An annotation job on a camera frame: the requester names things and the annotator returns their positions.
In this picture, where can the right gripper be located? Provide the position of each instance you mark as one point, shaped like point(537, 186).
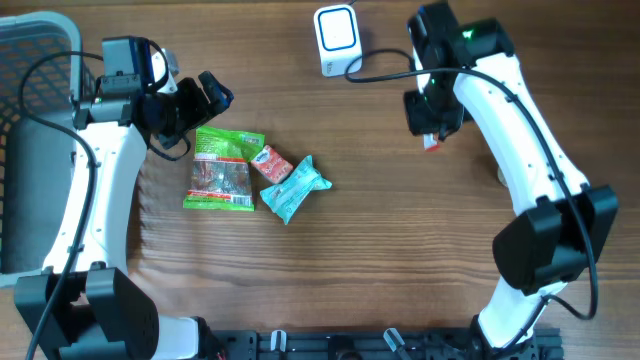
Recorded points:
point(419, 124)

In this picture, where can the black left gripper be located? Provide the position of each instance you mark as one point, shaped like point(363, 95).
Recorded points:
point(200, 108)

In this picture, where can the red stick packet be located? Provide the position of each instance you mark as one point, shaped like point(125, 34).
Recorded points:
point(430, 142)

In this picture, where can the green lid jar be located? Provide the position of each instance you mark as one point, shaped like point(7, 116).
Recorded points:
point(501, 178)

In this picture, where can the teal packet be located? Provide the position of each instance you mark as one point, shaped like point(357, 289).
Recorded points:
point(285, 198)

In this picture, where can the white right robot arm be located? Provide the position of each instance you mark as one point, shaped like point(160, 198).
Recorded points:
point(561, 222)

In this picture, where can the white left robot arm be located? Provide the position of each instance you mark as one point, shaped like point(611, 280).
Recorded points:
point(83, 305)

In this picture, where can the white barcode scanner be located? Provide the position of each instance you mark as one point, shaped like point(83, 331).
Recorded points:
point(338, 40)

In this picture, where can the green snack bag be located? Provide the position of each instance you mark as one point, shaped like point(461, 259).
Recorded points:
point(221, 178)

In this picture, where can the grey plastic shopping basket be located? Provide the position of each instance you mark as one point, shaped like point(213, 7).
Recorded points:
point(36, 166)

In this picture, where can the black mounting rail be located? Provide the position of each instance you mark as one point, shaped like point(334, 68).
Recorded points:
point(432, 344)

